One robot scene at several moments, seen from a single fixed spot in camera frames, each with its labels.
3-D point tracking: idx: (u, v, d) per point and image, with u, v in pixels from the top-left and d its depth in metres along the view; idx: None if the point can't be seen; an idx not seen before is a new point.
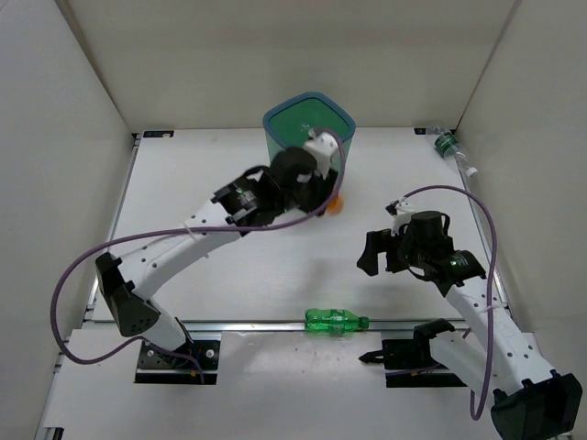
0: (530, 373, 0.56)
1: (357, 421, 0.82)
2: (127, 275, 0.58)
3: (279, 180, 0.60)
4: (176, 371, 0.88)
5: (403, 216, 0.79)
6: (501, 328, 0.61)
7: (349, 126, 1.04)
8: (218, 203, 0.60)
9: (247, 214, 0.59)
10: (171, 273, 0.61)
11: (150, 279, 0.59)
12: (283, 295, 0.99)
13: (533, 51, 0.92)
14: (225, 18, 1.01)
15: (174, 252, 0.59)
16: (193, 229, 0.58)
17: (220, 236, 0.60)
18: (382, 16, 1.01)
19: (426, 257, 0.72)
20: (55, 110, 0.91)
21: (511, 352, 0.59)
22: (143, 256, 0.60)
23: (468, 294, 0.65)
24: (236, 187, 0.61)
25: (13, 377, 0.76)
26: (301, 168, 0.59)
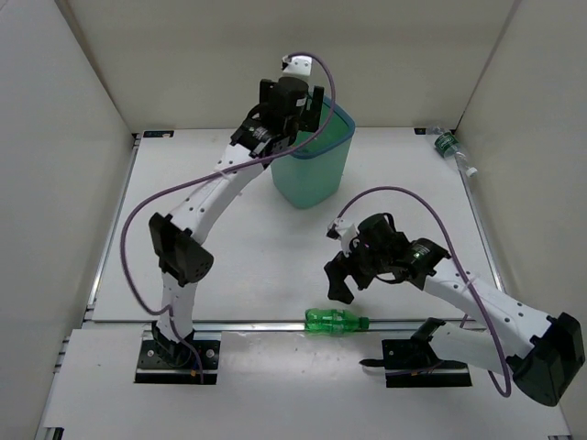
0: (532, 328, 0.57)
1: (359, 420, 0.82)
2: (183, 224, 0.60)
3: (283, 108, 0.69)
4: (176, 371, 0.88)
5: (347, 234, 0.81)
6: (488, 298, 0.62)
7: (347, 120, 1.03)
8: (238, 144, 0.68)
9: (265, 146, 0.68)
10: (215, 218, 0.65)
11: (203, 223, 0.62)
12: (284, 295, 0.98)
13: (532, 51, 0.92)
14: (226, 18, 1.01)
15: (215, 195, 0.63)
16: (226, 170, 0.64)
17: (249, 171, 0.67)
18: (382, 16, 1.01)
19: (390, 260, 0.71)
20: (55, 110, 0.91)
21: (507, 317, 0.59)
22: (190, 205, 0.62)
23: (445, 278, 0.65)
24: (247, 127, 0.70)
25: (13, 377, 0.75)
26: (297, 93, 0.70)
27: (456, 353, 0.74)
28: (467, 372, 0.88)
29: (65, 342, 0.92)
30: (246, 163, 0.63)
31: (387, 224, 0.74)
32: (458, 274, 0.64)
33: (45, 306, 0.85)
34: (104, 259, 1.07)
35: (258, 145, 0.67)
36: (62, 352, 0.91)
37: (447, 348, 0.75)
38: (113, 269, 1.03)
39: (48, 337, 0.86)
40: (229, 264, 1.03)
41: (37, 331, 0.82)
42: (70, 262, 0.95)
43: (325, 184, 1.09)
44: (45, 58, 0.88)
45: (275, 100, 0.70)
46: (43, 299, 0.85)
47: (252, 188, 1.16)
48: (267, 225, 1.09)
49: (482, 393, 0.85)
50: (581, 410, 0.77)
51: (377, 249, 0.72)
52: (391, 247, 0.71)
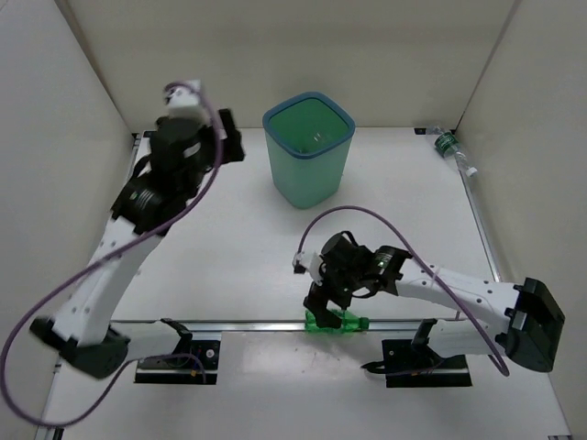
0: (503, 301, 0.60)
1: (358, 421, 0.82)
2: (65, 332, 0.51)
3: (167, 163, 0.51)
4: (176, 371, 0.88)
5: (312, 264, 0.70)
6: (457, 283, 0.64)
7: (342, 115, 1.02)
8: (119, 216, 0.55)
9: (150, 215, 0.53)
10: (110, 308, 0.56)
11: (92, 325, 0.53)
12: (283, 295, 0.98)
13: (532, 51, 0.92)
14: (226, 18, 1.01)
15: (100, 291, 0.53)
16: (106, 258, 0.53)
17: (139, 250, 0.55)
18: (382, 16, 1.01)
19: (359, 276, 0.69)
20: (56, 110, 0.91)
21: (479, 297, 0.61)
22: (71, 305, 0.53)
23: (412, 278, 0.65)
24: (128, 192, 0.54)
25: (14, 377, 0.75)
26: (185, 140, 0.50)
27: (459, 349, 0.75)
28: (468, 372, 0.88)
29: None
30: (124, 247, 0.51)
31: (347, 240, 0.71)
32: (422, 271, 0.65)
33: (45, 306, 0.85)
34: None
35: (141, 216, 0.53)
36: None
37: (448, 345, 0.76)
38: None
39: None
40: (229, 265, 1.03)
41: None
42: (70, 263, 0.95)
43: (325, 185, 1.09)
44: (45, 59, 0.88)
45: (159, 156, 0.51)
46: (44, 300, 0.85)
47: (252, 188, 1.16)
48: (267, 226, 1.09)
49: (482, 393, 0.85)
50: (580, 411, 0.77)
51: (344, 269, 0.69)
52: (356, 262, 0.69)
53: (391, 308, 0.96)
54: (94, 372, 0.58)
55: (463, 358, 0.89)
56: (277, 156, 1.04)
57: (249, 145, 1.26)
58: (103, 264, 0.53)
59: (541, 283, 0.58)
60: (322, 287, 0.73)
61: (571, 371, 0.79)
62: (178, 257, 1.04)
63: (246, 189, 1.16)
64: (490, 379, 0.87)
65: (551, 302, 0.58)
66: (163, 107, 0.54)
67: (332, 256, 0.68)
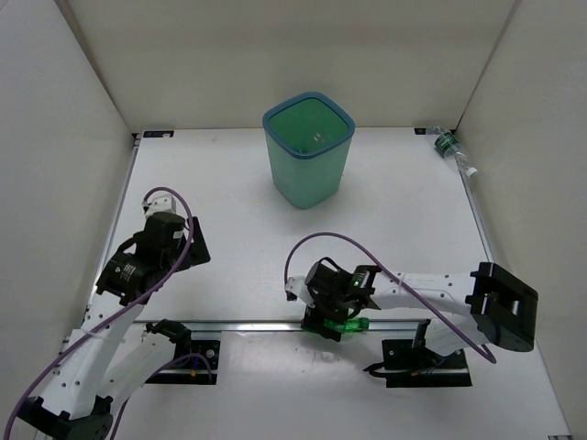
0: (463, 288, 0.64)
1: (358, 421, 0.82)
2: (58, 407, 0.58)
3: (157, 241, 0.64)
4: (176, 371, 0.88)
5: (303, 288, 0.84)
6: (422, 284, 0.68)
7: (343, 115, 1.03)
8: (105, 290, 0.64)
9: (136, 284, 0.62)
10: (98, 378, 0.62)
11: (82, 396, 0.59)
12: (284, 295, 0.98)
13: (532, 51, 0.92)
14: (226, 19, 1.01)
15: (88, 364, 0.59)
16: (94, 329, 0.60)
17: (125, 319, 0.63)
18: (382, 16, 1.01)
19: (341, 298, 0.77)
20: (55, 109, 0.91)
21: (442, 291, 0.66)
22: (61, 380, 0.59)
23: (381, 290, 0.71)
24: (114, 267, 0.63)
25: (14, 377, 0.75)
26: (177, 225, 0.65)
27: (456, 345, 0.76)
28: (468, 372, 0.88)
29: (65, 342, 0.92)
30: (111, 318, 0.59)
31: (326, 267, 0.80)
32: (391, 280, 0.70)
33: (45, 306, 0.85)
34: (104, 258, 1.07)
35: (127, 287, 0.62)
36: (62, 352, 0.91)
37: (447, 344, 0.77)
38: None
39: (49, 337, 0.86)
40: (228, 264, 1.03)
41: (37, 330, 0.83)
42: (70, 262, 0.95)
43: (324, 185, 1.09)
44: (45, 58, 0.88)
45: (150, 235, 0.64)
46: (44, 300, 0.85)
47: (252, 188, 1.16)
48: (267, 226, 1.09)
49: (482, 393, 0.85)
50: (580, 411, 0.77)
51: (328, 295, 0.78)
52: (339, 283, 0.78)
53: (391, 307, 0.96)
54: None
55: (463, 358, 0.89)
56: (276, 157, 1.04)
57: (249, 144, 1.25)
58: (92, 338, 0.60)
59: (492, 266, 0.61)
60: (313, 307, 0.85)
61: (571, 371, 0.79)
62: None
63: (246, 189, 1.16)
64: (490, 379, 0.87)
65: (510, 280, 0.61)
66: (145, 212, 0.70)
67: (315, 283, 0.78)
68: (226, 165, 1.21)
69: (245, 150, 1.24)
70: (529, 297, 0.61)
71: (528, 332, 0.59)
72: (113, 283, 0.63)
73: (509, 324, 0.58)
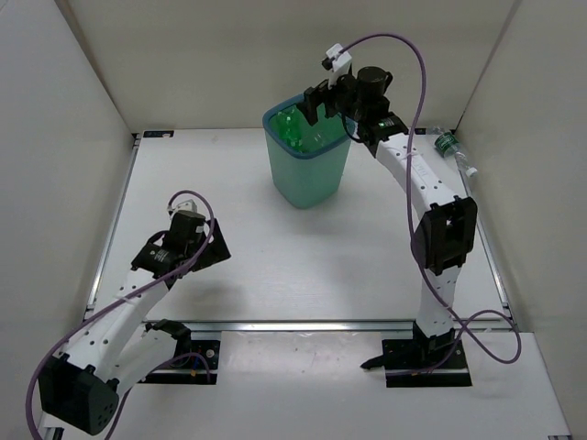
0: (438, 196, 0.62)
1: (357, 421, 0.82)
2: (83, 361, 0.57)
3: (183, 232, 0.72)
4: (176, 371, 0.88)
5: (340, 67, 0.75)
6: (416, 170, 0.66)
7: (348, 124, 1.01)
8: (139, 268, 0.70)
9: (165, 267, 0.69)
10: (118, 349, 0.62)
11: (106, 356, 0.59)
12: (284, 296, 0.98)
13: (533, 51, 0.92)
14: (226, 19, 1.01)
15: (118, 325, 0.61)
16: (129, 295, 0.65)
17: (151, 294, 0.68)
18: (382, 16, 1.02)
19: (360, 118, 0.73)
20: (55, 110, 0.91)
21: (423, 184, 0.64)
22: (90, 339, 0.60)
23: (392, 147, 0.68)
24: (148, 252, 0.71)
25: (13, 378, 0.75)
26: (199, 220, 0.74)
27: (430, 314, 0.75)
28: (468, 372, 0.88)
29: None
30: (149, 284, 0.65)
31: (383, 86, 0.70)
32: (403, 147, 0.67)
33: (44, 306, 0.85)
34: (104, 258, 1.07)
35: (159, 269, 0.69)
36: None
37: (428, 317, 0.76)
38: (116, 270, 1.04)
39: (48, 338, 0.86)
40: (228, 264, 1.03)
41: (37, 331, 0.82)
42: (70, 261, 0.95)
43: (324, 185, 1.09)
44: (44, 57, 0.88)
45: (178, 226, 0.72)
46: (44, 299, 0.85)
47: (252, 188, 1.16)
48: (267, 226, 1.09)
49: (483, 393, 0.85)
50: (580, 411, 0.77)
51: (359, 102, 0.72)
52: (375, 108, 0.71)
53: (393, 307, 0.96)
54: (94, 420, 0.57)
55: (464, 359, 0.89)
56: (276, 157, 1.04)
57: (249, 144, 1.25)
58: (125, 303, 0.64)
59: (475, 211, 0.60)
60: (332, 87, 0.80)
61: (571, 370, 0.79)
62: None
63: (245, 189, 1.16)
64: (491, 379, 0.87)
65: (470, 224, 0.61)
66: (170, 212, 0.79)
67: (362, 88, 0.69)
68: (226, 165, 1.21)
69: (244, 150, 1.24)
70: (463, 247, 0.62)
71: (439, 258, 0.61)
72: (145, 265, 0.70)
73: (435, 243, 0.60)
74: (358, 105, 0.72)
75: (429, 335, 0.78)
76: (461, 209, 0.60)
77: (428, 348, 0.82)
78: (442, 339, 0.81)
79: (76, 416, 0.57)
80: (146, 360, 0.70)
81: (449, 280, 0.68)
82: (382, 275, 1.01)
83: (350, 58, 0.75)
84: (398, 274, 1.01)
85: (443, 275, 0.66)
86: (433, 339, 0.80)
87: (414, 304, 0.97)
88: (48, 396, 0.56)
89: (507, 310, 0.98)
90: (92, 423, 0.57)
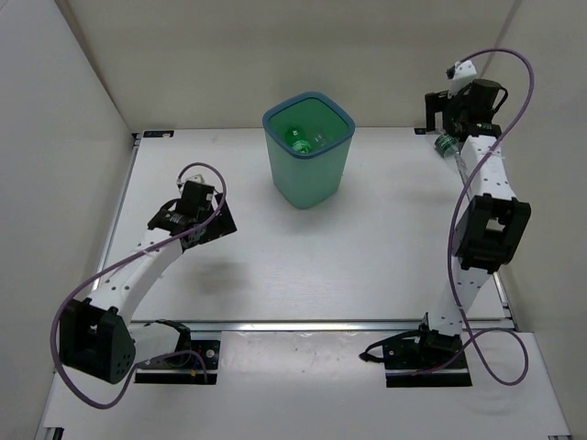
0: (497, 192, 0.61)
1: (356, 421, 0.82)
2: (105, 304, 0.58)
3: (196, 196, 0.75)
4: (176, 371, 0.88)
5: (461, 78, 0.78)
6: (489, 167, 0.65)
7: (349, 126, 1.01)
8: (155, 226, 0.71)
9: (182, 225, 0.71)
10: (138, 298, 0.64)
11: (127, 302, 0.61)
12: (284, 296, 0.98)
13: (534, 51, 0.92)
14: (226, 19, 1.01)
15: (138, 274, 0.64)
16: (149, 248, 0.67)
17: (168, 251, 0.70)
18: (382, 16, 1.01)
19: (462, 119, 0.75)
20: (56, 110, 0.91)
21: (486, 178, 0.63)
22: (111, 286, 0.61)
23: (477, 142, 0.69)
24: (162, 215, 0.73)
25: (12, 379, 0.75)
26: (211, 187, 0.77)
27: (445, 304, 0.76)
28: (468, 372, 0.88)
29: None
30: (169, 239, 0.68)
31: (495, 96, 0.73)
32: (489, 146, 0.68)
33: (44, 306, 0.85)
34: (104, 259, 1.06)
35: (174, 228, 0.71)
36: None
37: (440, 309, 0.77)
38: None
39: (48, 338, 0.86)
40: (228, 264, 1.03)
41: (37, 331, 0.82)
42: (70, 262, 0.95)
43: (325, 185, 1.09)
44: (44, 57, 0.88)
45: (190, 192, 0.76)
46: (44, 299, 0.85)
47: (253, 188, 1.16)
48: (267, 226, 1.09)
49: (483, 393, 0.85)
50: (579, 411, 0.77)
51: (468, 104, 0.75)
52: (480, 115, 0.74)
53: (393, 307, 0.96)
54: (115, 365, 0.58)
55: (463, 359, 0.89)
56: (276, 157, 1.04)
57: (249, 144, 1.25)
58: (144, 257, 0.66)
59: (526, 214, 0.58)
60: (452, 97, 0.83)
61: (571, 370, 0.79)
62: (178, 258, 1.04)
63: (245, 189, 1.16)
64: (490, 379, 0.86)
65: (515, 226, 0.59)
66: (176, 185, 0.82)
67: (475, 89, 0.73)
68: (225, 165, 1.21)
69: (244, 150, 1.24)
70: (501, 259, 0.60)
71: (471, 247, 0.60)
72: (160, 225, 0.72)
73: (471, 229, 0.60)
74: (465, 108, 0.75)
75: (430, 327, 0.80)
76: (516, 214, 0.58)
77: (430, 342, 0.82)
78: (445, 337, 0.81)
79: (96, 365, 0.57)
80: (151, 336, 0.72)
81: (472, 281, 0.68)
82: (382, 276, 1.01)
83: (476, 75, 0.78)
84: (399, 274, 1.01)
85: (469, 272, 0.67)
86: (433, 333, 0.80)
87: (414, 305, 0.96)
88: (69, 340, 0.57)
89: (507, 310, 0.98)
90: (112, 371, 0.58)
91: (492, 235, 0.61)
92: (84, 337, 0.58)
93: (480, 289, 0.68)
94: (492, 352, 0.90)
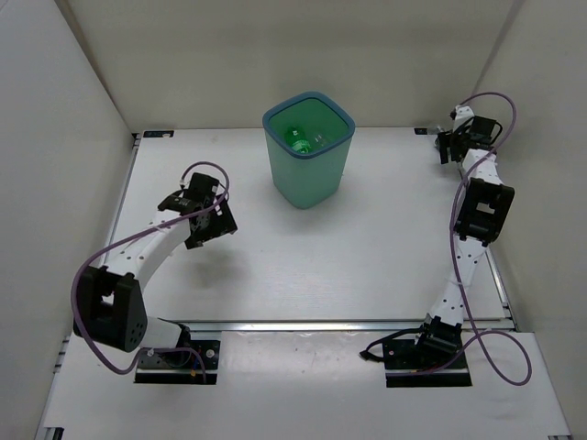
0: (488, 181, 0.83)
1: (356, 421, 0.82)
2: (123, 269, 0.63)
3: (204, 186, 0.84)
4: (176, 371, 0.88)
5: (463, 116, 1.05)
6: (485, 166, 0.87)
7: (349, 126, 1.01)
8: (165, 208, 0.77)
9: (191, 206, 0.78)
10: (143, 280, 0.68)
11: (141, 270, 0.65)
12: (283, 296, 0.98)
13: (535, 51, 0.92)
14: (226, 20, 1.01)
15: (151, 246, 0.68)
16: (161, 225, 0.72)
17: (177, 231, 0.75)
18: (382, 16, 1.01)
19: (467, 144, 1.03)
20: (56, 111, 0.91)
21: (481, 170, 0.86)
22: (127, 255, 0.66)
23: (477, 152, 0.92)
24: (171, 199, 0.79)
25: (12, 379, 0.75)
26: (215, 181, 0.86)
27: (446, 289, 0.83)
28: (467, 372, 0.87)
29: (61, 354, 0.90)
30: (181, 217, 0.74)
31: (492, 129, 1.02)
32: (487, 153, 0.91)
33: (44, 306, 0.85)
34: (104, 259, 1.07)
35: (183, 209, 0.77)
36: (62, 352, 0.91)
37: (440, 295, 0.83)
38: None
39: (48, 338, 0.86)
40: (229, 264, 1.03)
41: (37, 331, 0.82)
42: (70, 261, 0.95)
43: (325, 184, 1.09)
44: (44, 58, 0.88)
45: (197, 183, 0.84)
46: (44, 299, 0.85)
47: (252, 188, 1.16)
48: (267, 226, 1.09)
49: (483, 392, 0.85)
50: (579, 411, 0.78)
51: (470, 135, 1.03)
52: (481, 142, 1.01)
53: (393, 307, 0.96)
54: (129, 334, 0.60)
55: (463, 358, 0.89)
56: (276, 156, 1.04)
57: (249, 144, 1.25)
58: (157, 232, 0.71)
59: (512, 195, 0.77)
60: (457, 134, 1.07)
61: (571, 370, 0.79)
62: (179, 258, 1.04)
63: (246, 189, 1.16)
64: (490, 379, 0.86)
65: (503, 204, 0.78)
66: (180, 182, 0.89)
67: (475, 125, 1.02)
68: (226, 165, 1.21)
69: (244, 150, 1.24)
70: (491, 236, 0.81)
71: (465, 218, 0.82)
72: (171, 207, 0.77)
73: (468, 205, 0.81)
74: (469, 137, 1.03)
75: (433, 315, 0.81)
76: (504, 199, 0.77)
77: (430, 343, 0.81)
78: (446, 332, 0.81)
79: (111, 334, 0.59)
80: (156, 324, 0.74)
81: (470, 254, 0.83)
82: (382, 276, 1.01)
83: (472, 115, 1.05)
84: (399, 274, 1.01)
85: (467, 242, 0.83)
86: (436, 322, 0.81)
87: (414, 305, 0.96)
88: (84, 309, 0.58)
89: (506, 311, 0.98)
90: (127, 341, 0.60)
91: (484, 214, 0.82)
92: (100, 307, 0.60)
93: (476, 264, 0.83)
94: (492, 353, 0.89)
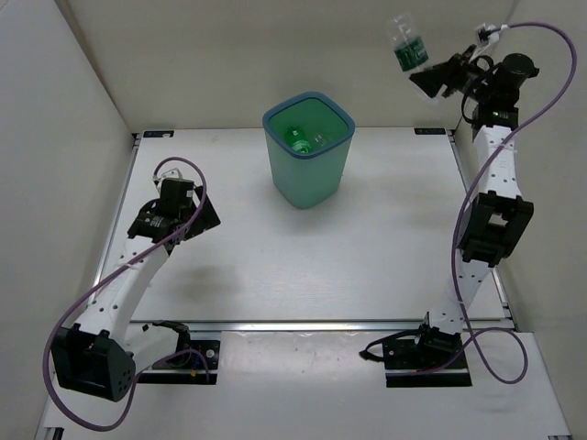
0: (503, 192, 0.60)
1: (355, 420, 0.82)
2: (96, 328, 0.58)
3: (174, 196, 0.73)
4: (176, 371, 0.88)
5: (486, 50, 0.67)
6: (499, 161, 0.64)
7: (349, 126, 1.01)
8: (137, 235, 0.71)
9: (162, 231, 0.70)
10: (127, 316, 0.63)
11: (118, 321, 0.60)
12: (283, 297, 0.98)
13: (535, 52, 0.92)
14: (226, 19, 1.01)
15: (125, 291, 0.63)
16: (131, 261, 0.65)
17: (152, 261, 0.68)
18: (382, 16, 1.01)
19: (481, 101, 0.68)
20: (57, 112, 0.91)
21: (494, 174, 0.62)
22: (99, 306, 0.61)
23: (491, 133, 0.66)
24: (143, 219, 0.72)
25: (12, 379, 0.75)
26: (188, 184, 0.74)
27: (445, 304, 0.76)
28: (467, 371, 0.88)
29: None
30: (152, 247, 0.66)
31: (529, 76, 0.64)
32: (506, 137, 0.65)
33: (44, 306, 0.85)
34: (104, 259, 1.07)
35: (156, 233, 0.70)
36: None
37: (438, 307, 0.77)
38: None
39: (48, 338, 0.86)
40: (228, 264, 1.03)
41: (37, 331, 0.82)
42: (70, 261, 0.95)
43: (324, 185, 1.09)
44: (44, 57, 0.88)
45: (167, 193, 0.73)
46: (43, 299, 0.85)
47: (253, 188, 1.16)
48: (267, 226, 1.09)
49: (483, 392, 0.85)
50: (579, 411, 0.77)
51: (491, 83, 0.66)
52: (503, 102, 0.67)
53: (392, 308, 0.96)
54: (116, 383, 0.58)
55: (463, 358, 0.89)
56: (276, 157, 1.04)
57: (249, 144, 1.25)
58: (128, 269, 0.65)
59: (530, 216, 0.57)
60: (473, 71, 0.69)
61: (571, 369, 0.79)
62: (178, 258, 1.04)
63: (246, 189, 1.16)
64: (490, 379, 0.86)
65: (510, 229, 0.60)
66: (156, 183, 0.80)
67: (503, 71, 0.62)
68: (226, 165, 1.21)
69: (244, 150, 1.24)
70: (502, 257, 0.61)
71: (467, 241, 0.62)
72: (143, 232, 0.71)
73: (471, 229, 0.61)
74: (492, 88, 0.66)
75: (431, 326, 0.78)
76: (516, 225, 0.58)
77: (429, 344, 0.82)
78: (446, 335, 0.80)
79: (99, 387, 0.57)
80: (153, 343, 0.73)
81: (474, 273, 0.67)
82: (381, 276, 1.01)
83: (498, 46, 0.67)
84: (399, 275, 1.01)
85: (469, 265, 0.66)
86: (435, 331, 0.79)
87: (414, 305, 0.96)
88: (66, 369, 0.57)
89: (506, 311, 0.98)
90: (115, 390, 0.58)
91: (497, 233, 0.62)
92: (80, 364, 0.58)
93: (479, 281, 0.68)
94: (492, 355, 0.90)
